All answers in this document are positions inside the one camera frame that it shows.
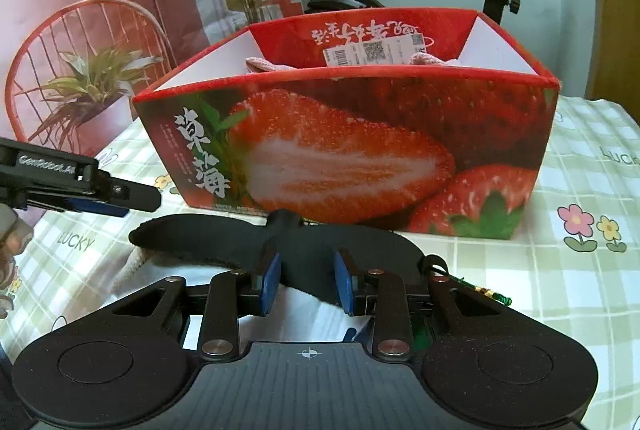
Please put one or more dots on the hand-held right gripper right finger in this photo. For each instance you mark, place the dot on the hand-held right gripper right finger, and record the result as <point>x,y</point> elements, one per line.
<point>344,282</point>

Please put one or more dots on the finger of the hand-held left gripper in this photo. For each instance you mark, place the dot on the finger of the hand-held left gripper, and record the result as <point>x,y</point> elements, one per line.
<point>137,197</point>
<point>95,206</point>

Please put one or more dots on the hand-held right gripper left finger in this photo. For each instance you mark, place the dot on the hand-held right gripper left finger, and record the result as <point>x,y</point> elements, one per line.
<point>271,285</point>

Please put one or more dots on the cream waffle towel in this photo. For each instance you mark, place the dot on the cream waffle towel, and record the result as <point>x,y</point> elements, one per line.
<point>134,267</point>

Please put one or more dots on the black cloth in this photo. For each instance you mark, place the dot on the black cloth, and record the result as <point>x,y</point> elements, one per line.
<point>200,240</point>

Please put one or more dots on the red strawberry print box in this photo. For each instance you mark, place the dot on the red strawberry print box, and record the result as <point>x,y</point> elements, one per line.
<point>350,150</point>

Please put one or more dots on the person's left hand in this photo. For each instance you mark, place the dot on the person's left hand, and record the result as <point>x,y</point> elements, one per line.
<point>12,235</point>

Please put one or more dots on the white cloth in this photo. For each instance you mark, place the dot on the white cloth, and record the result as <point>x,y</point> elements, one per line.
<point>310,315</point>

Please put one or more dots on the pink waffle towel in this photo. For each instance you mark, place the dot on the pink waffle towel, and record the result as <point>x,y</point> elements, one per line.
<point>270,64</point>

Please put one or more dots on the wooden door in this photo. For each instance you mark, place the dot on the wooden door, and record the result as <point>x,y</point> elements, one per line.
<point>615,10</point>

